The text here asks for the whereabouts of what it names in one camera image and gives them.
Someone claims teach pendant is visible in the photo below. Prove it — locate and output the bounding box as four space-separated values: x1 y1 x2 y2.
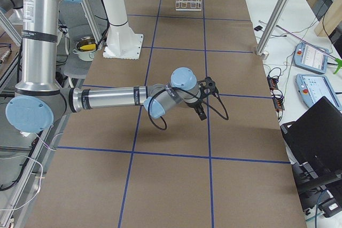
293 42 328 74
296 74 341 111

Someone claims teach pendant near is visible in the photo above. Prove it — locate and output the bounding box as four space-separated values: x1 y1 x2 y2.
296 74 341 111

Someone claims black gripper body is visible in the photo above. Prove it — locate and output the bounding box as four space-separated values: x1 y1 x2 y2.
188 99 204 111

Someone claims white pot with corn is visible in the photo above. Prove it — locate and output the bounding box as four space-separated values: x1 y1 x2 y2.
72 36 97 62

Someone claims orange black cable hub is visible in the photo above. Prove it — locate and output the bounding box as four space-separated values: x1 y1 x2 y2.
267 75 285 112

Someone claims reacher grabber tool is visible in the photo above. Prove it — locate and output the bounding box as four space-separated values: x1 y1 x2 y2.
276 25 341 74

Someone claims teach pendant far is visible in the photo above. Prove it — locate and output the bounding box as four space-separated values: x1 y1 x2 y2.
293 42 328 74

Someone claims black laptop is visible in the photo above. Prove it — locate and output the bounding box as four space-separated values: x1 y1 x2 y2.
281 97 341 176

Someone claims aluminium frame post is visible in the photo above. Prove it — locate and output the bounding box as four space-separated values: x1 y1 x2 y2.
255 0 289 56

